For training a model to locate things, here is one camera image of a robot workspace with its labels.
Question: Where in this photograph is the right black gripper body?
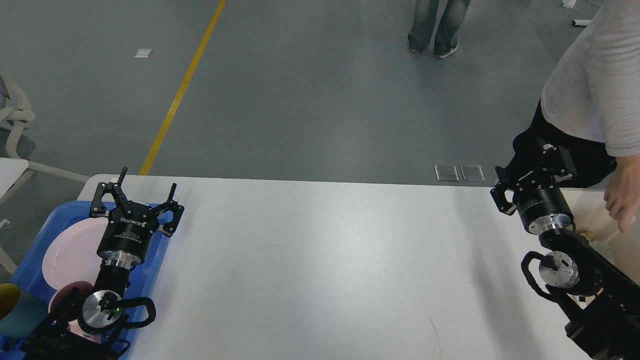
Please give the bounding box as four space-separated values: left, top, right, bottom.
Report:
513 181 575 235

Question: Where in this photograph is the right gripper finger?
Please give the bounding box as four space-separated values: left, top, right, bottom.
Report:
535 137 578 187
490 166 522 216

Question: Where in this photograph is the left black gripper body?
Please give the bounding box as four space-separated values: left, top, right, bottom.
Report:
96 203 160 271

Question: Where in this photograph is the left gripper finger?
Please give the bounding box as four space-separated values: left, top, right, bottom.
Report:
89 167 131 218
150 183 185 237

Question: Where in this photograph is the pink plate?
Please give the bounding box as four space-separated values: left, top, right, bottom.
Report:
42 218 108 290

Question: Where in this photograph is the pink mug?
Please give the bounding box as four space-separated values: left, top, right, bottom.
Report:
48 281 103 346

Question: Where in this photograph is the teal green mug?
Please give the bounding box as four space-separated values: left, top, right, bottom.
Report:
0 282 49 353

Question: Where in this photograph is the brown paper ball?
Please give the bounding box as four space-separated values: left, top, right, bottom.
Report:
578 228 596 243

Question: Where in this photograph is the aluminium foil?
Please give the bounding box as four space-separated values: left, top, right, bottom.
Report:
590 240 613 258

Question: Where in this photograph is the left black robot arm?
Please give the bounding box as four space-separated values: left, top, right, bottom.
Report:
20 168 185 360

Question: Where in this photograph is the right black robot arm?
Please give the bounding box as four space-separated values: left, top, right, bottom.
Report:
490 137 640 360

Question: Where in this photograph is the person's bare hand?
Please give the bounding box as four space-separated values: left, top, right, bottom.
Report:
603 154 640 233

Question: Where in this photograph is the beige plastic bin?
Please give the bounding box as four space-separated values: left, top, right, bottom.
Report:
562 188 640 284

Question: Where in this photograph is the clear floor plate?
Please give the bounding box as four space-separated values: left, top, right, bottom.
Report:
434 164 486 182

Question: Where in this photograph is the person in black trousers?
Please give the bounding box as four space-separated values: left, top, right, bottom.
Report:
505 0 640 188

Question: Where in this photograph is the white side table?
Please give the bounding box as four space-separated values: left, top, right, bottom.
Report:
0 157 29 274

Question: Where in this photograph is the person in blue jeans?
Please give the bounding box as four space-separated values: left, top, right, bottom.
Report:
407 0 471 60

